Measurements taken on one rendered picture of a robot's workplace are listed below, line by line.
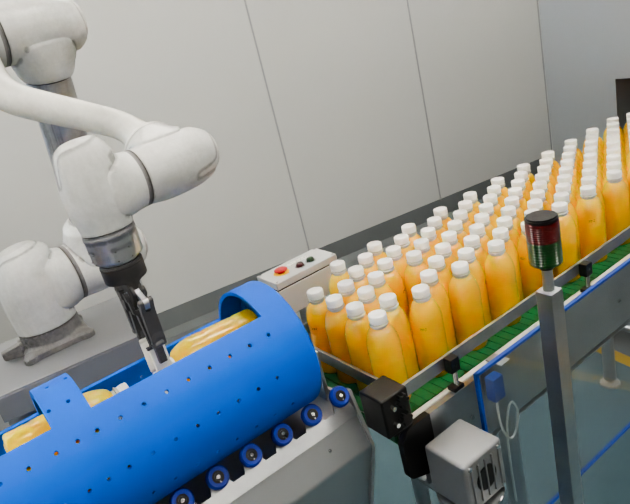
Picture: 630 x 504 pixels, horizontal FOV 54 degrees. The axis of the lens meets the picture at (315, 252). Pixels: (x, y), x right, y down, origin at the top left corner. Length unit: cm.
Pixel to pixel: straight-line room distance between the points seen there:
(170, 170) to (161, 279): 303
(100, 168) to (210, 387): 42
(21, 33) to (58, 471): 89
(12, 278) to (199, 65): 254
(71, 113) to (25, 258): 54
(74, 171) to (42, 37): 53
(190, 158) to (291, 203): 317
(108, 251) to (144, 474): 37
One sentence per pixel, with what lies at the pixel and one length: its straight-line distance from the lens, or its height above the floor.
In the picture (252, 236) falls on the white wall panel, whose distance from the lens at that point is 421.
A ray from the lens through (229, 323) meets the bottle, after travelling 124.
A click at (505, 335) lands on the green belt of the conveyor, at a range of 157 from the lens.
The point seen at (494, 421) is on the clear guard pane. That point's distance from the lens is 146.
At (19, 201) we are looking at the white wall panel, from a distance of 390.
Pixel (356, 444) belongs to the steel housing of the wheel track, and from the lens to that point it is 139.
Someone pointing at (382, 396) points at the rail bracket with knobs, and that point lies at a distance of 125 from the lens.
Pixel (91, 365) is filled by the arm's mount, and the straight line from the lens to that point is 164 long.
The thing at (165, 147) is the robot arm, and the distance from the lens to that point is 111.
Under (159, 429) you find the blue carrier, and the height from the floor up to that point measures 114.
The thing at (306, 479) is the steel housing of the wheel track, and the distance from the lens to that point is 134.
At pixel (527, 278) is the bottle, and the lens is 166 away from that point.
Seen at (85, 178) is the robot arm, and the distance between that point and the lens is 105.
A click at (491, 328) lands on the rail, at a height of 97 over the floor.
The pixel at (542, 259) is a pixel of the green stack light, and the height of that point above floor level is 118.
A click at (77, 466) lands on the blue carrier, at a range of 110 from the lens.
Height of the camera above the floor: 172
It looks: 21 degrees down
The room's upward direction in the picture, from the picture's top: 14 degrees counter-clockwise
